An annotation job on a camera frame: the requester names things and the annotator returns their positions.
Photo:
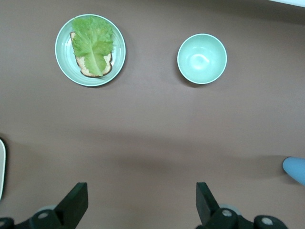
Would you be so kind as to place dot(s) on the green bowl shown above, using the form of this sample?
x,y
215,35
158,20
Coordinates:
x,y
202,59

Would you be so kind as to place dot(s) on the toasted bread slice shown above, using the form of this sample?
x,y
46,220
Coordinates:
x,y
82,65

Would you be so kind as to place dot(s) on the green lettuce leaf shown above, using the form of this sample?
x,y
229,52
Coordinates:
x,y
94,43

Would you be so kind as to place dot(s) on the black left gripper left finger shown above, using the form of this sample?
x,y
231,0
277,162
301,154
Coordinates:
x,y
74,202

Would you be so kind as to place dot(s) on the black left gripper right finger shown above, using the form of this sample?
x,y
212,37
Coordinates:
x,y
206,205

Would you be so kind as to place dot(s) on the green plate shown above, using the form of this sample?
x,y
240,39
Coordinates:
x,y
64,55

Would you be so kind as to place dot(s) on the blue cup with paper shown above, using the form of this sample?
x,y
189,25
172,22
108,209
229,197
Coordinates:
x,y
296,169

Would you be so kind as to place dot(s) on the cream white toaster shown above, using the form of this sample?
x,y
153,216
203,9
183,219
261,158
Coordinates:
x,y
2,167

